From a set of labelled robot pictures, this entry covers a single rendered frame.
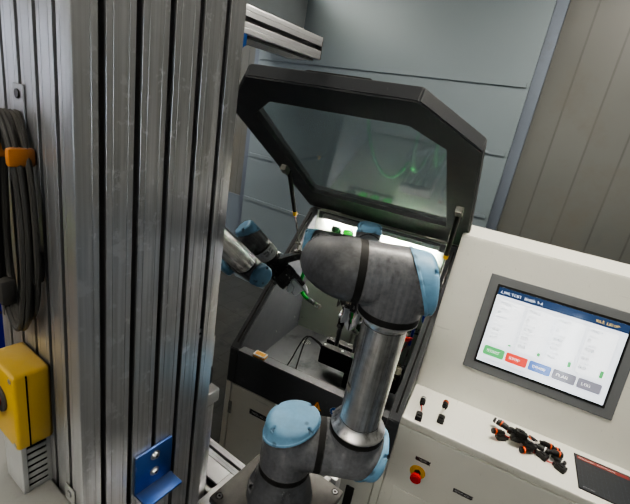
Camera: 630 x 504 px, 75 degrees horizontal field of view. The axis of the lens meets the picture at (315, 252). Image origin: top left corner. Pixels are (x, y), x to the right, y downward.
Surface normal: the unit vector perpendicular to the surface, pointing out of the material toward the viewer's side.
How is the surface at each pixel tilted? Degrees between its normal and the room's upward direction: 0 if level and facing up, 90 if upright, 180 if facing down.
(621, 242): 90
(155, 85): 90
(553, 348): 76
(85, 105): 90
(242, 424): 90
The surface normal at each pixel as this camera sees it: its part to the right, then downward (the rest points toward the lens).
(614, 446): -0.38, 0.00
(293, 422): 0.04, -0.95
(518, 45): -0.56, 0.18
